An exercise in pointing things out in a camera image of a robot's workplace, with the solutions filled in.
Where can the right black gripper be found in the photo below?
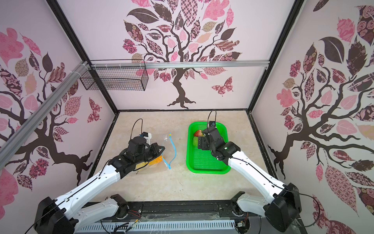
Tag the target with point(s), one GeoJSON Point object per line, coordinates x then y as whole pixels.
{"type": "Point", "coordinates": [206, 139]}

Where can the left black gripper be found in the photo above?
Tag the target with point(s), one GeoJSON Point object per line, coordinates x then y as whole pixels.
{"type": "Point", "coordinates": [156, 150]}

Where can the orange banana toy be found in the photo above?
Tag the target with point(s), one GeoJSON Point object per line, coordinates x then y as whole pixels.
{"type": "Point", "coordinates": [156, 161]}

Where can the clear zip bag blue zipper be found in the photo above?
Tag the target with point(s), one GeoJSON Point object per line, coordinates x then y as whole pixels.
{"type": "Point", "coordinates": [168, 155]}

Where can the pale yellow fruit toy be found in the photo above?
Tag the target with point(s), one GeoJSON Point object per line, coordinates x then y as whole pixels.
{"type": "Point", "coordinates": [142, 165]}

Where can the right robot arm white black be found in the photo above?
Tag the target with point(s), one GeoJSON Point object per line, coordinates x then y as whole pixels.
{"type": "Point", "coordinates": [280, 204]}

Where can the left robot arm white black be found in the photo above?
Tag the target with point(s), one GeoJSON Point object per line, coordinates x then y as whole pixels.
{"type": "Point", "coordinates": [69, 213]}

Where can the red apple toy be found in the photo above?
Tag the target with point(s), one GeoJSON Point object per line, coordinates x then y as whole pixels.
{"type": "Point", "coordinates": [198, 133]}

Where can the green apple toy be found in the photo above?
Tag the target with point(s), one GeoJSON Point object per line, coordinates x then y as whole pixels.
{"type": "Point", "coordinates": [195, 141]}

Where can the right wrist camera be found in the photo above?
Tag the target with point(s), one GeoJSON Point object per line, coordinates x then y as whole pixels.
{"type": "Point", "coordinates": [211, 124]}

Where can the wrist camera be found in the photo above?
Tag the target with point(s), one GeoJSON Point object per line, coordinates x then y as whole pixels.
{"type": "Point", "coordinates": [211, 124]}
{"type": "Point", "coordinates": [147, 137]}

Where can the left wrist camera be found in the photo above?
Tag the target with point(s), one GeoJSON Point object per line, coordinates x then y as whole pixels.
{"type": "Point", "coordinates": [147, 137]}

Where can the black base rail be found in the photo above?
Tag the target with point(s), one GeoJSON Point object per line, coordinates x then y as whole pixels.
{"type": "Point", "coordinates": [189, 210]}

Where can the black wire wall basket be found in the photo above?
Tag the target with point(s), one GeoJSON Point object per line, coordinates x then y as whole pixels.
{"type": "Point", "coordinates": [116, 75]}

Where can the white slotted cable duct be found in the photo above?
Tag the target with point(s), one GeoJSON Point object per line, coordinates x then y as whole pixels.
{"type": "Point", "coordinates": [160, 227]}

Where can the rear aluminium frame rail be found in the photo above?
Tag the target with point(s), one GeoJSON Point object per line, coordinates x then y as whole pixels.
{"type": "Point", "coordinates": [166, 65]}

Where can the aluminium frame rail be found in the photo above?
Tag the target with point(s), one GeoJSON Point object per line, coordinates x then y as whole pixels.
{"type": "Point", "coordinates": [166, 65]}
{"type": "Point", "coordinates": [10, 148]}

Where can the left aluminium frame rail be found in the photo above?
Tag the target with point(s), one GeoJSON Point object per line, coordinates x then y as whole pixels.
{"type": "Point", "coordinates": [10, 148]}

